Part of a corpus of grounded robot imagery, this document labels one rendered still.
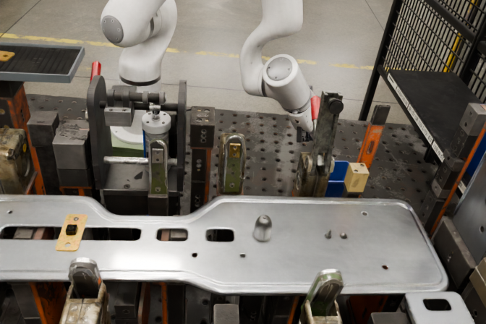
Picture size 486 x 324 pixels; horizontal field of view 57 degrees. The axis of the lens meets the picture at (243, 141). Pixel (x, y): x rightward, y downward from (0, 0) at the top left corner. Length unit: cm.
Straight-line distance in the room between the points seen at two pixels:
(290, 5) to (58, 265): 66
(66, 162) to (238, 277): 42
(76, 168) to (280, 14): 53
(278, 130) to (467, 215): 86
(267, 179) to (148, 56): 52
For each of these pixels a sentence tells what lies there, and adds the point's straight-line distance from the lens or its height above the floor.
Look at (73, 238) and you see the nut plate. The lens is 85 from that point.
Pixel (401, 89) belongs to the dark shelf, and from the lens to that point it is 136.
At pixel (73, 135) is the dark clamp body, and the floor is 108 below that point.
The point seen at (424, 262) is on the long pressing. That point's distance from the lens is 90.
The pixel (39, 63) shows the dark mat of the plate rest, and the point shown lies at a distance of 105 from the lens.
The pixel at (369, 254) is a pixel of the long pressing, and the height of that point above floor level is 100.
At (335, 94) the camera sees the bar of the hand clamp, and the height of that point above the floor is 121.
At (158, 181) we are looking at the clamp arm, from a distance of 91.
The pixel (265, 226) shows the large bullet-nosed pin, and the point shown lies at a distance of 81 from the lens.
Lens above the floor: 163
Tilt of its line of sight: 37 degrees down
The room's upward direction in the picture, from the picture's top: 6 degrees clockwise
